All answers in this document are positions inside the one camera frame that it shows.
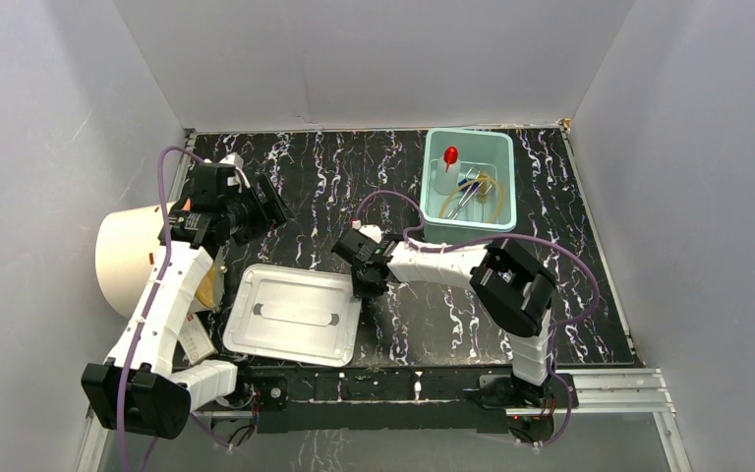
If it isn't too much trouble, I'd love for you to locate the white red-capped wash bottle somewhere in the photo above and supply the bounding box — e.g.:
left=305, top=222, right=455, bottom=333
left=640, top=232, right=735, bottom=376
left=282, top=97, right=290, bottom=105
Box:
left=434, top=146, right=460, bottom=196

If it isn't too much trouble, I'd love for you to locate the cream cylindrical centrifuge drum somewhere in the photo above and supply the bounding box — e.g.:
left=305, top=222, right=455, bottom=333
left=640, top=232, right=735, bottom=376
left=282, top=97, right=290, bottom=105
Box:
left=93, top=203, right=226, bottom=319

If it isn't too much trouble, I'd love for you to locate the light teal plastic bin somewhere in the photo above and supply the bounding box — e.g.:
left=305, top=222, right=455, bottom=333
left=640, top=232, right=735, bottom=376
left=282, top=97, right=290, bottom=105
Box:
left=419, top=128, right=517, bottom=244

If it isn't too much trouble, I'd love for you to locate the white plastic bin lid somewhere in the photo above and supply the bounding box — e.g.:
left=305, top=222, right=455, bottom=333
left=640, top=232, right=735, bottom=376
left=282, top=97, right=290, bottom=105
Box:
left=222, top=264, right=361, bottom=368

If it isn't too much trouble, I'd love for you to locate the tan rubber tubing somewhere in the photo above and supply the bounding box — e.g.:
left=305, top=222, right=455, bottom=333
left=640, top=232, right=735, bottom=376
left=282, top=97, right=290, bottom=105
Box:
left=438, top=170, right=504, bottom=224

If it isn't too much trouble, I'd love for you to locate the metal wire test tube holder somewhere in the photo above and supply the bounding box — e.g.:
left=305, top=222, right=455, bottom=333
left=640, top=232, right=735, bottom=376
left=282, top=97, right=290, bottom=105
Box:
left=446, top=166, right=482, bottom=220

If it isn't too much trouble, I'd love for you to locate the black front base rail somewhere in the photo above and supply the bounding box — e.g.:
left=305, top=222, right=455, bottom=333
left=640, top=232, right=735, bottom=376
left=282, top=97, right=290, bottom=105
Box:
left=240, top=365, right=580, bottom=441

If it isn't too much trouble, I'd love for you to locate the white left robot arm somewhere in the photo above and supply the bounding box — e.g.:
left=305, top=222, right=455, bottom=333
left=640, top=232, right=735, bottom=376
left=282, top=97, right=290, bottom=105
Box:
left=81, top=163, right=293, bottom=440

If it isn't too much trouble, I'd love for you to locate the small white labelled box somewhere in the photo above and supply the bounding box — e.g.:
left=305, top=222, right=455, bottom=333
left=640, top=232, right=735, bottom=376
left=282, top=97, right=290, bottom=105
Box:
left=178, top=313, right=217, bottom=365

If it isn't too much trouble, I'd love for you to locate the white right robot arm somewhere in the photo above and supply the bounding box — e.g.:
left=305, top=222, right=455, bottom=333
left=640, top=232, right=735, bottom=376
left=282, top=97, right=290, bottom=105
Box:
left=332, top=228, right=557, bottom=407

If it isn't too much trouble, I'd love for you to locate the blue-based glass measuring cylinder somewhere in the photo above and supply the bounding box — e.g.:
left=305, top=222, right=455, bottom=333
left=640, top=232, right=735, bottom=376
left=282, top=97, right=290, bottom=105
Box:
left=456, top=177, right=482, bottom=209

